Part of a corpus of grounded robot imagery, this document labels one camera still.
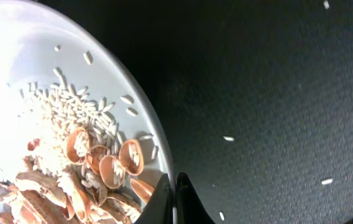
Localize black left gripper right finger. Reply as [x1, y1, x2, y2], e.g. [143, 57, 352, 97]
[175, 172, 214, 224]

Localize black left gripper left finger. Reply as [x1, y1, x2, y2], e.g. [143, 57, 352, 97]
[134, 174, 173, 224]

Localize food scraps and rice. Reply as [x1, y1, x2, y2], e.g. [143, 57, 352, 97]
[0, 67, 158, 223]

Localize grey plate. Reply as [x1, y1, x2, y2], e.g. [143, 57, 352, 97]
[0, 1, 175, 213]

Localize round black serving tray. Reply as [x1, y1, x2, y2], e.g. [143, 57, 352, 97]
[48, 1, 353, 223]

